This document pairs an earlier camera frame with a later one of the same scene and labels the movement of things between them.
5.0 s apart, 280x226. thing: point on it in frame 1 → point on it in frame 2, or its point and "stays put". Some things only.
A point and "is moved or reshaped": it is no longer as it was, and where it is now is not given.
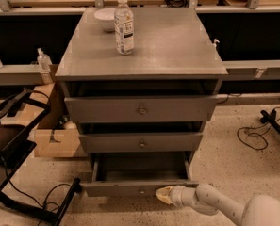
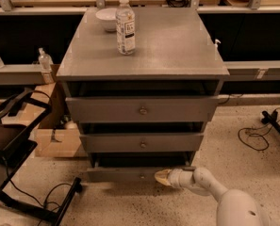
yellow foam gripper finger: (164, 194) → (161, 176)
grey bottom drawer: (137, 174) is moved or reshaped
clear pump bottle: (44, 60) stays put
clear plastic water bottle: (123, 23) stays put
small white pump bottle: (215, 49) stays put
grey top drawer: (140, 108) stays put
